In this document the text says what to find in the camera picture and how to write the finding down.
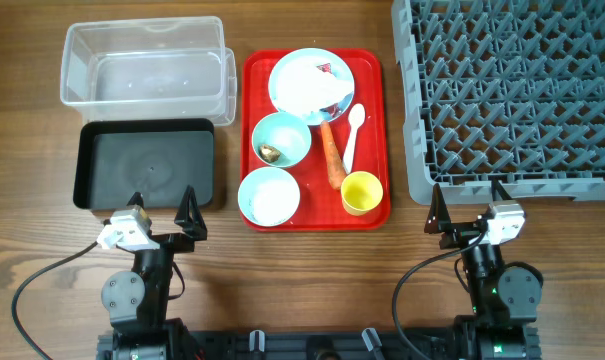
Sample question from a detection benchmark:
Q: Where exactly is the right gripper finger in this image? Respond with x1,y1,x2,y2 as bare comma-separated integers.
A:
424,184,452,233
490,179,512,202

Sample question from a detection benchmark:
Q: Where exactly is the light blue bowl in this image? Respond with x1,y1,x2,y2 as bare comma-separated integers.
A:
238,167,301,226

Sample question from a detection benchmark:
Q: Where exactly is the yellow plastic cup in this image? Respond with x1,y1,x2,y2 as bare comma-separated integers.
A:
340,171,384,216

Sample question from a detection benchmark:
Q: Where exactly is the white rice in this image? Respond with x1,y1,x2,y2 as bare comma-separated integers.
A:
250,180,299,226

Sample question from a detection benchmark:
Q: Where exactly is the brown food scrap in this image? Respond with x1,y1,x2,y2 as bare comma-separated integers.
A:
258,144,282,163

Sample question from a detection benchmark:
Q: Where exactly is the orange carrot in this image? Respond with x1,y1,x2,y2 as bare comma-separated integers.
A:
320,121,346,190

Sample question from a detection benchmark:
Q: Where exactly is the green bowl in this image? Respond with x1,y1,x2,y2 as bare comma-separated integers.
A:
251,112,312,168

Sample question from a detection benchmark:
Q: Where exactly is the white napkin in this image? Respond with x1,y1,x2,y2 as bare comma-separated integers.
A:
273,59,355,116

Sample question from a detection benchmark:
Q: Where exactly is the red snack wrapper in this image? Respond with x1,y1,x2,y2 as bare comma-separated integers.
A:
317,63,332,73

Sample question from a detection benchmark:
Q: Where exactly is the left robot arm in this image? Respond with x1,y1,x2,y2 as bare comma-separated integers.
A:
96,186,207,360

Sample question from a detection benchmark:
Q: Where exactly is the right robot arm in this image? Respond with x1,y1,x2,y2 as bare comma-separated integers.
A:
425,180,544,360

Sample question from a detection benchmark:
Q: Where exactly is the grey dishwasher rack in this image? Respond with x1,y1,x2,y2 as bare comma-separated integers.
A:
391,0,605,205

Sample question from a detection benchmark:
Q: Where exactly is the black plastic tray bin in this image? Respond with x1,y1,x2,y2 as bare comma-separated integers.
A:
73,118,215,211

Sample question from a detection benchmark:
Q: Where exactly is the red serving tray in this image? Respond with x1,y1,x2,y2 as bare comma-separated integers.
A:
240,48,391,232

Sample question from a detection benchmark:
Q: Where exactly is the white plastic spoon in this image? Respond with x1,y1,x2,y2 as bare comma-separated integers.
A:
342,103,366,174

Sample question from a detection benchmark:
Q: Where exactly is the clear plastic bin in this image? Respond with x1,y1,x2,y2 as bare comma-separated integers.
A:
60,16,238,126

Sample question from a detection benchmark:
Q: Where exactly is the light blue plate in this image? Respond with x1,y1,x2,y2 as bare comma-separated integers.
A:
268,48,355,126

